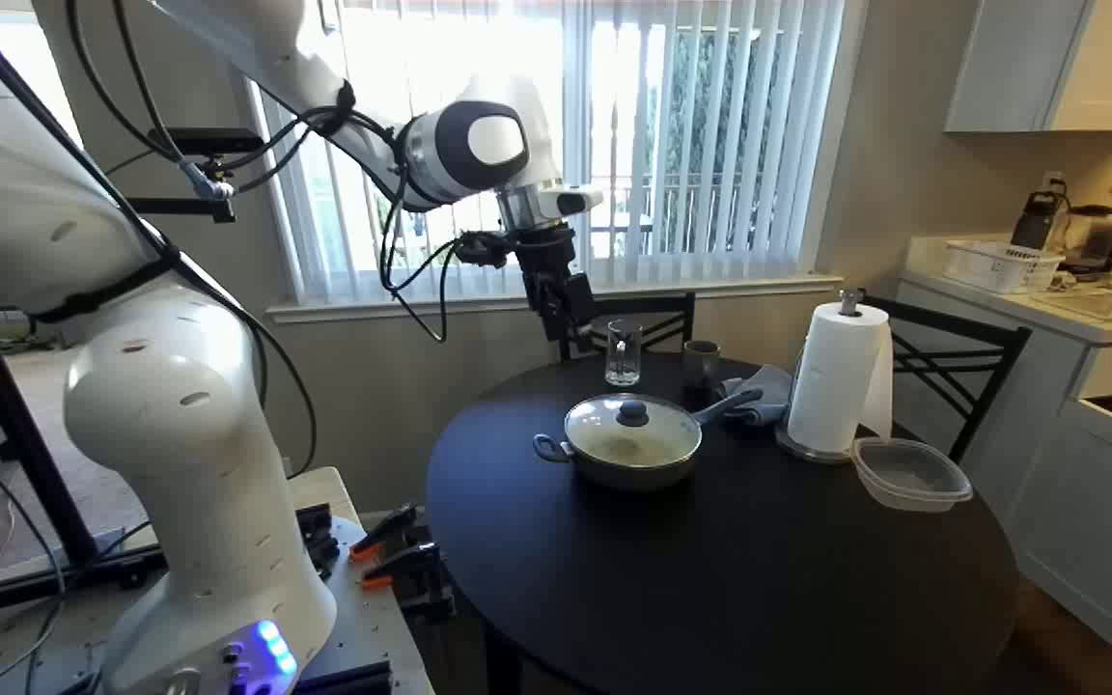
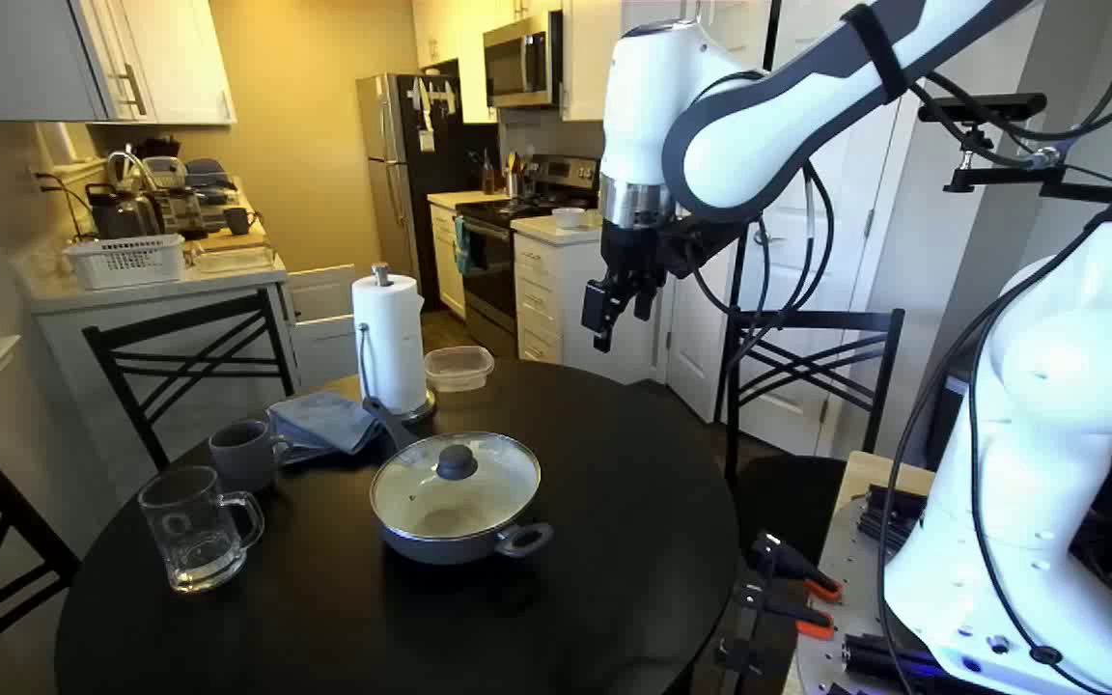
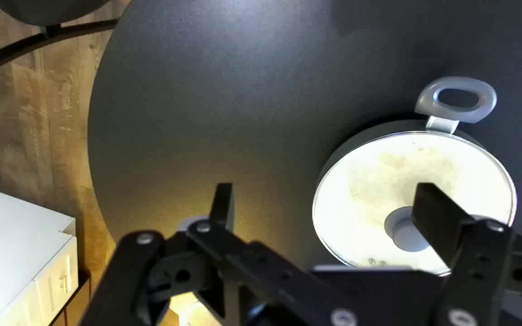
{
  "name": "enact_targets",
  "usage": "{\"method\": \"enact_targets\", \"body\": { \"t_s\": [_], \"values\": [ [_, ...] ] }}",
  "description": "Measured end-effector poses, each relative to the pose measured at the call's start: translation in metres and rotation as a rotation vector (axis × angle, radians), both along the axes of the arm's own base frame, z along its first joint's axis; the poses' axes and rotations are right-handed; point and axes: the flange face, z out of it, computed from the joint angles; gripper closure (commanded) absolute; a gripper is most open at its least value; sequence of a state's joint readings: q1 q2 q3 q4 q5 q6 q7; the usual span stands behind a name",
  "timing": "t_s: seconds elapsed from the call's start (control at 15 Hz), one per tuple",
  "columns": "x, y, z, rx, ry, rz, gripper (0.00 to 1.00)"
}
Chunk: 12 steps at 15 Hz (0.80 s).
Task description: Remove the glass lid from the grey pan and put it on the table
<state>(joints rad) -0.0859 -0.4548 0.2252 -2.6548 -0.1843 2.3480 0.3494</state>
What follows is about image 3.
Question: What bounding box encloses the white kitchen cabinet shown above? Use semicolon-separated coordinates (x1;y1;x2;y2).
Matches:
0;191;77;326

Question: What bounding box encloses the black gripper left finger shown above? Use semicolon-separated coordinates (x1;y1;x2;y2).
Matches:
208;182;233;228

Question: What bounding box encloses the glass lid with grey knob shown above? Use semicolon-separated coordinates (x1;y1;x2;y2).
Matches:
311;130;516;276

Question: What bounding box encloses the grey pan with white interior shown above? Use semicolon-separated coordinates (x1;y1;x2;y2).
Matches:
315;74;520;195

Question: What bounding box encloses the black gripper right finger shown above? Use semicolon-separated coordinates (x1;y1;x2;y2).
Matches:
413;182;474;266

